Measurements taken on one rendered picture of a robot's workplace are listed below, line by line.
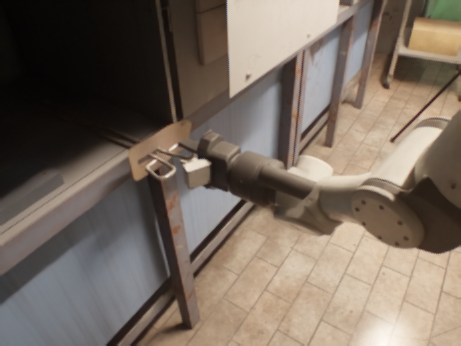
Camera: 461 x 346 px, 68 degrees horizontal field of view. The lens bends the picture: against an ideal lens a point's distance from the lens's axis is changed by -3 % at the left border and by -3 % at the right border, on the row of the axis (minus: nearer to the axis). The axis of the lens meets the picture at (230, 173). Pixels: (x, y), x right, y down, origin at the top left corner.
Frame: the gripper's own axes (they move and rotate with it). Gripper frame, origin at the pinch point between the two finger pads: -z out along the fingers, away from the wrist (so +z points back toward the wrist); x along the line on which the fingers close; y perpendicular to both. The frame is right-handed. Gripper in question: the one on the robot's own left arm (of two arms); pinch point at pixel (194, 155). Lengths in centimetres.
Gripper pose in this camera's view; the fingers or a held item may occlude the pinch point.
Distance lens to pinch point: 70.5
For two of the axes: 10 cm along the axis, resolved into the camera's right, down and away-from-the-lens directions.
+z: 8.5, 3.2, -4.2
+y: -5.3, 5.5, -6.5
